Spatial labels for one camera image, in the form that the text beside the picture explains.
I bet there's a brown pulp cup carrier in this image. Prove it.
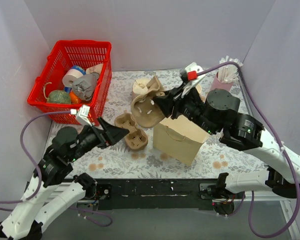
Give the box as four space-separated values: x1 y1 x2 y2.
114 112 148 151

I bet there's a kraft paper bag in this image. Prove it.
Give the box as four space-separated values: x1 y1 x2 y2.
153 115 210 166

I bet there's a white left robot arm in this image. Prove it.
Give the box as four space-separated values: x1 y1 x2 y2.
0 117 129 240

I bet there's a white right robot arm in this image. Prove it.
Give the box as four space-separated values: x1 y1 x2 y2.
153 88 300 199

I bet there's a napkin pack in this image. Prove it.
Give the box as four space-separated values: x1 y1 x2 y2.
132 77 150 99

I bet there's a pink straw holder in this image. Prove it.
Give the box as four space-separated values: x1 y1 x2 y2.
210 72 235 92

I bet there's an orange fruit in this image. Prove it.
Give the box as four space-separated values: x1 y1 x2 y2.
69 91 82 104

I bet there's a floral patterned table mat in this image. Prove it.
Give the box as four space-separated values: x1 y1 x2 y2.
68 69 265 179

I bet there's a green twine ball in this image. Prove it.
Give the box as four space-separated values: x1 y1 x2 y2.
47 90 71 105

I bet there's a grey crumpled cloth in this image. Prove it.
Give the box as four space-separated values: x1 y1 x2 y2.
72 73 99 101

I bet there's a white tape roll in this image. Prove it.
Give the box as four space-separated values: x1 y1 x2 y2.
62 69 83 88

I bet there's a red plastic basket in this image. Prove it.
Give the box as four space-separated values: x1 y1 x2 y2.
27 39 112 125

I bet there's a beige floral pouch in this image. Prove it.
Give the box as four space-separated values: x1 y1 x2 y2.
86 63 103 75

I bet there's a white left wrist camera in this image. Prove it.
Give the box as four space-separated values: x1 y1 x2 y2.
75 105 93 126

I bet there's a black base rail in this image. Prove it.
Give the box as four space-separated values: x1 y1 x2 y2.
78 178 217 211

